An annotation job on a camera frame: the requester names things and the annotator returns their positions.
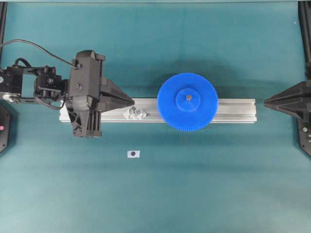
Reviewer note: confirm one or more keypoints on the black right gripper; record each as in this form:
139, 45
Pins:
299, 91

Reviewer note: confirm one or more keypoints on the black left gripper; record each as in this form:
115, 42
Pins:
80, 107

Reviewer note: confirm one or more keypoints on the large blue gear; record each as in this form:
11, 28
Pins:
187, 102

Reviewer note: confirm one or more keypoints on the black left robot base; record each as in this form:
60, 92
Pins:
5, 123

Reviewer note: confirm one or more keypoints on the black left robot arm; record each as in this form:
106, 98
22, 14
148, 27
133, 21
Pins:
41, 85

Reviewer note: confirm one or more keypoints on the steel shaft with brackets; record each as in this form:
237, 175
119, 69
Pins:
133, 112

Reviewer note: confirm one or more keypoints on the white marker sticker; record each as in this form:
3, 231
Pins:
133, 154

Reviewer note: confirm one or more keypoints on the green table mat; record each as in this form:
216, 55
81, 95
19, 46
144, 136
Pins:
226, 178

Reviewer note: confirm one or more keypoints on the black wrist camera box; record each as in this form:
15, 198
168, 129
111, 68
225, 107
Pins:
84, 81

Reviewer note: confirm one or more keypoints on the silver aluminium extrusion rail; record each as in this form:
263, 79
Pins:
227, 111

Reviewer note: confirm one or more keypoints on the black right frame post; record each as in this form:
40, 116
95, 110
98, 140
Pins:
304, 13

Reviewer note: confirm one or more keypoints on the black frame post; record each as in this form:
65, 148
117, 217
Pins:
304, 13
3, 13

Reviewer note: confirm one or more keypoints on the black left frame post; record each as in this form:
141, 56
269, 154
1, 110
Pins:
3, 13

